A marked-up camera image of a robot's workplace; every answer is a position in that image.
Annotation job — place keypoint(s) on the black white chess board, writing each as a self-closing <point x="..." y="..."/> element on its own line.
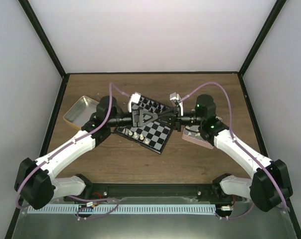
<point x="157" y="132"/>

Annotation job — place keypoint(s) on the pink metal tin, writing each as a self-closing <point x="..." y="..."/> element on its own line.
<point x="198" y="140"/>

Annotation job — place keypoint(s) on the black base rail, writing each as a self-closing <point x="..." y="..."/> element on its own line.
<point x="202" y="192"/>

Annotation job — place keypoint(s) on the yellow metal tin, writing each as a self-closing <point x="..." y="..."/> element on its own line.
<point x="80" y="112"/>

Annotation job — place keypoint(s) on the white chess pieces in tin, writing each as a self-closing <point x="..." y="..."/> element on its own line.
<point x="194" y="131"/>

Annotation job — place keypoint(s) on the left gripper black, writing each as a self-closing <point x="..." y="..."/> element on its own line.
<point x="138" y="118"/>

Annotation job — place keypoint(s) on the light blue slotted cable duct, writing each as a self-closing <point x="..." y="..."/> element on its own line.
<point x="126" y="209"/>

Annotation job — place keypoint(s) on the metal front plate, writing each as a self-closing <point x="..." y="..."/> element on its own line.
<point x="245" y="222"/>

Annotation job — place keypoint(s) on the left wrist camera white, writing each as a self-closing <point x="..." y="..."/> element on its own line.
<point x="133" y="99"/>

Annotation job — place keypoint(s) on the black chess pieces row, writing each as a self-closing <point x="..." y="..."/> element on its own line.
<point x="152" y="106"/>

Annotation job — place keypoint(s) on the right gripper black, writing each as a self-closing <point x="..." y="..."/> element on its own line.
<point x="176" y="112"/>

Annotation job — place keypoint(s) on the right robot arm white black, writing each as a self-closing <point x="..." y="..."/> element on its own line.
<point x="269" y="182"/>

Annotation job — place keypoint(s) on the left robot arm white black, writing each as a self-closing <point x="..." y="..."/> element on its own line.
<point x="37" y="182"/>

